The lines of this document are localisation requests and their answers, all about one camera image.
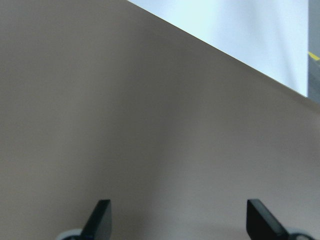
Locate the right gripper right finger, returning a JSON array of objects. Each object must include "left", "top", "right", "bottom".
[{"left": 246, "top": 199, "right": 288, "bottom": 240}]

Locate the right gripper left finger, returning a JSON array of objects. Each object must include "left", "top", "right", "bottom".
[{"left": 82, "top": 199, "right": 112, "bottom": 240}]

